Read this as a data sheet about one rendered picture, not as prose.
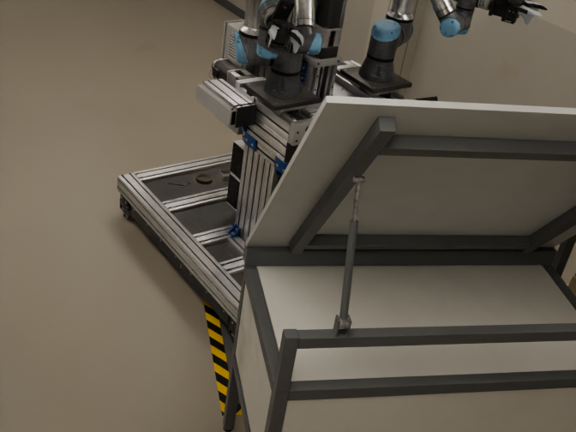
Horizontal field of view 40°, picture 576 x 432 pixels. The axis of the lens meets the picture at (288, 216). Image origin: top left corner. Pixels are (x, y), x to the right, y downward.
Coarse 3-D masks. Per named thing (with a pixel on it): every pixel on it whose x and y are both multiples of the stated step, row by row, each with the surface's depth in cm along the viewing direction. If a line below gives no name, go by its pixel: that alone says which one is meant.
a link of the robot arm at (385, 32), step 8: (376, 24) 322; (384, 24) 322; (392, 24) 323; (376, 32) 320; (384, 32) 318; (392, 32) 319; (400, 32) 326; (376, 40) 321; (384, 40) 320; (392, 40) 320; (400, 40) 327; (368, 48) 328; (376, 48) 323; (384, 48) 322; (392, 48) 323; (376, 56) 324; (384, 56) 323; (392, 56) 325
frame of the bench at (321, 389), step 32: (256, 288) 258; (256, 320) 247; (320, 384) 225; (352, 384) 227; (384, 384) 229; (416, 384) 231; (448, 384) 233; (480, 384) 236; (512, 384) 239; (544, 384) 242; (224, 416) 307
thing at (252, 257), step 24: (264, 264) 269; (288, 264) 271; (312, 264) 273; (336, 264) 275; (360, 264) 277; (384, 264) 279; (408, 264) 282; (432, 264) 284; (456, 264) 286; (480, 264) 288; (504, 264) 291; (528, 264) 293
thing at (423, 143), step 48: (384, 144) 188; (432, 144) 194; (480, 144) 197; (528, 144) 200; (336, 192) 215; (336, 240) 260; (384, 240) 264; (432, 240) 268; (480, 240) 273; (528, 240) 277
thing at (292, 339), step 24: (288, 336) 210; (312, 336) 212; (336, 336) 214; (360, 336) 215; (384, 336) 217; (408, 336) 218; (432, 336) 220; (456, 336) 222; (480, 336) 224; (504, 336) 226; (528, 336) 228; (552, 336) 230; (288, 360) 214; (288, 384) 220
